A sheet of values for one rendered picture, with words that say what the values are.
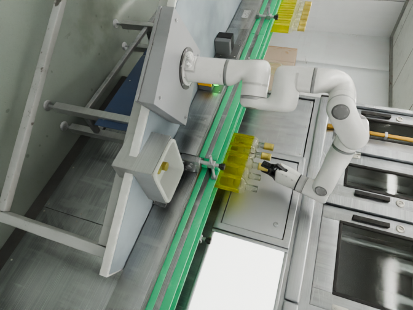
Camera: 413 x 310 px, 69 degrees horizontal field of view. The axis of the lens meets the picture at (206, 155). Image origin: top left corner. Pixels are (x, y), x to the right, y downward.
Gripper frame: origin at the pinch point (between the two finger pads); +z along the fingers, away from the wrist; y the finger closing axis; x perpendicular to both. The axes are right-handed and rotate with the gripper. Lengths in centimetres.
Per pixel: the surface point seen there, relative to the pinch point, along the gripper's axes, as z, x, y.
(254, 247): -11.2, 31.1, -11.8
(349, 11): 95, -576, -267
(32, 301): 57, 100, -14
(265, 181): -0.3, -0.2, -12.5
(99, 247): 32, 67, 14
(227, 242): -0.4, 35.0, -11.8
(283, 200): -11.9, 5.1, -12.5
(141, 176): 27, 41, 32
